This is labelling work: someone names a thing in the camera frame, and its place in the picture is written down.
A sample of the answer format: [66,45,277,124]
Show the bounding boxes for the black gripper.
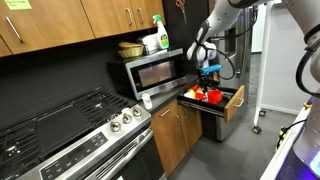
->
[199,72,219,93]

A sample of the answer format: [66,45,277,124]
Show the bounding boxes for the large orange measuring cup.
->
[207,89,224,105]

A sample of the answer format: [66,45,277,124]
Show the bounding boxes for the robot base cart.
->
[259,93,320,180]

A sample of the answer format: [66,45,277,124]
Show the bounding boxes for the red plastic cup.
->
[194,91,206,101]

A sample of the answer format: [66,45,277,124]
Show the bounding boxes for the yellow green toy fruit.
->
[184,88,197,100]

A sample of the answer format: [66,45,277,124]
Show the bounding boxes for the stainless steel microwave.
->
[106,47,188,101]

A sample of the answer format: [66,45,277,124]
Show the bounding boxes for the small white bottle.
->
[141,92,153,110]

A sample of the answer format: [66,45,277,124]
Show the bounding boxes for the white green spray bottle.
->
[152,14,170,50]

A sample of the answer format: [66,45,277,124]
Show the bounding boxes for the silver white package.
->
[137,33,160,55]

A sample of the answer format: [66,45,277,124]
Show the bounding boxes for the white rolling panel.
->
[252,0,313,135]

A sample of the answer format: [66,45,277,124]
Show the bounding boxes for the woven wicker basket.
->
[117,41,145,59]

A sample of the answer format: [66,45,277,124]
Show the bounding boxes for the stainless steel gas stove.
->
[0,87,168,180]

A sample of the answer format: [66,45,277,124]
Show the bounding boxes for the green sticky note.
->
[4,0,33,10]

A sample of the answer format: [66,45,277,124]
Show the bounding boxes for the blue wrist camera block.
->
[199,64,223,75]

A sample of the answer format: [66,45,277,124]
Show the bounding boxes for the scissors with red handles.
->
[175,0,188,24]

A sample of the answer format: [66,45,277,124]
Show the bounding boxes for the wooden wall cabinets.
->
[0,0,167,58]

